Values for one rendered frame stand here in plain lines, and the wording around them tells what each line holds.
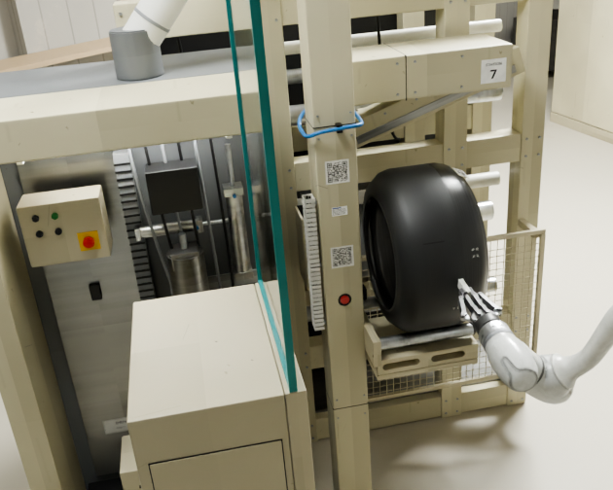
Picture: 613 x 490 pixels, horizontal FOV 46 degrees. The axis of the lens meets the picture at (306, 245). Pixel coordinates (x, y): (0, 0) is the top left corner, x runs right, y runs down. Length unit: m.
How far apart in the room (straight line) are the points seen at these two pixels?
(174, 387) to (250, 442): 0.22
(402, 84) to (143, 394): 1.35
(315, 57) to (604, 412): 2.33
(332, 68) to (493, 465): 1.95
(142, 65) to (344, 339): 1.11
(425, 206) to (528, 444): 1.56
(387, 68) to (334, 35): 0.39
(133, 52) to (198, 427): 1.19
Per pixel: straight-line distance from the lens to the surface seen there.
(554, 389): 2.07
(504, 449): 3.45
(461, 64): 2.54
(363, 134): 2.62
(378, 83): 2.45
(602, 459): 3.49
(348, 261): 2.34
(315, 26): 2.10
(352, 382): 2.59
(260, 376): 1.71
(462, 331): 2.52
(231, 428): 1.68
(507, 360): 1.96
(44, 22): 5.05
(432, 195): 2.27
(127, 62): 2.35
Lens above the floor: 2.25
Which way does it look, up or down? 25 degrees down
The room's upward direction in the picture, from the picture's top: 5 degrees counter-clockwise
